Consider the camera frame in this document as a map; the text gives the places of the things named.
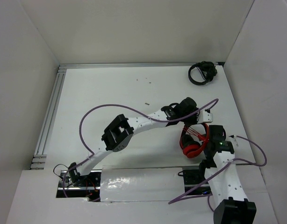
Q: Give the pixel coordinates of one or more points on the white taped cover sheet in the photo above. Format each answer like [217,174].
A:
[140,184]

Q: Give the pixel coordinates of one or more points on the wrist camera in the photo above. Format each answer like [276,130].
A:
[233,138]
[204,116]

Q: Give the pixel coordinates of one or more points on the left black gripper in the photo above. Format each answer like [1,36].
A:
[194,121]

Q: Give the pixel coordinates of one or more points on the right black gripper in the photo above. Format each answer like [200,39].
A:
[208,154]

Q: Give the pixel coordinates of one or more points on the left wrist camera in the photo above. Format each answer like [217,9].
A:
[204,116]

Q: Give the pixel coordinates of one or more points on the black headphones in corner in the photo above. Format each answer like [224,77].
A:
[207,70]

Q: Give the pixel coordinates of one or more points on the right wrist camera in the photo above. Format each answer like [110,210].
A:
[233,138]

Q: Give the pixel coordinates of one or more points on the red black headphones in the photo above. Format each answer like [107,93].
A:
[192,142]

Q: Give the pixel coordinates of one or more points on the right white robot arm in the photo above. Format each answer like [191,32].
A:
[232,205]

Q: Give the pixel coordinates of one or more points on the aluminium table frame rail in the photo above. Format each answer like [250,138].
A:
[64,67]

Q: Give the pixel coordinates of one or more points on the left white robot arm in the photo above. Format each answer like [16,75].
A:
[118,133]

